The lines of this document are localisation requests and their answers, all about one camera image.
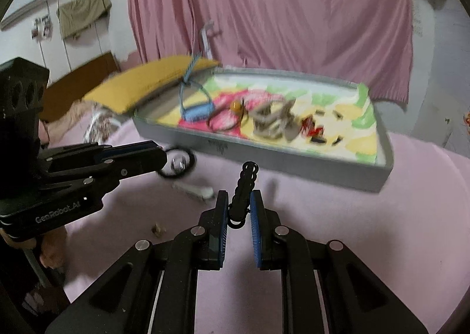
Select white hair clip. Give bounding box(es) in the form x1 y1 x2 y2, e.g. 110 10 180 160
249 99 300 142

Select colourful cartoon towel liner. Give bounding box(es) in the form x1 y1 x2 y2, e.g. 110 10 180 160
155 75 378 164

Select brown wooden headboard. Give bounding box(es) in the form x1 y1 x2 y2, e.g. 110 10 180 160
39 52 120 122

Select black ring hair tie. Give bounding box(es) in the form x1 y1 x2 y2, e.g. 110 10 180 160
157 146 196 179

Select black spiral hair tie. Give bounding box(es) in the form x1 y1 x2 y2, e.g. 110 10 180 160
226 160 260 229

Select red charm ornament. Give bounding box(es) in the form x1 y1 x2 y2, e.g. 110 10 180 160
300 115 324 137

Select pink curtain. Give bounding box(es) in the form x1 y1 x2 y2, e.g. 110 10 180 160
128 0 413 104

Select olive cloth hanging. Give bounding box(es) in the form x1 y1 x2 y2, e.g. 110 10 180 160
57 0 112 40

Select grey tray box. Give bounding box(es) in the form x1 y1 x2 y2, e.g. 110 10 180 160
134 68 394 192

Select person's left hand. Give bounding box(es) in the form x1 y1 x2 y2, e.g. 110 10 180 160
1 226 68 269

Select blue watch with strap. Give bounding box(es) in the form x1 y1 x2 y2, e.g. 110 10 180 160
178 52 217 123

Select brown hair tie yellow bead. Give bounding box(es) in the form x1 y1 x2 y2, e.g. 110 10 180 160
206 98 248 132

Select yellow pillow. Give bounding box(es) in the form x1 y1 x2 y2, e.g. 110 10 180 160
83 56 220 114

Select floral brocade pillow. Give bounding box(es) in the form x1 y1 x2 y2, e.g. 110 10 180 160
84 107 127 145

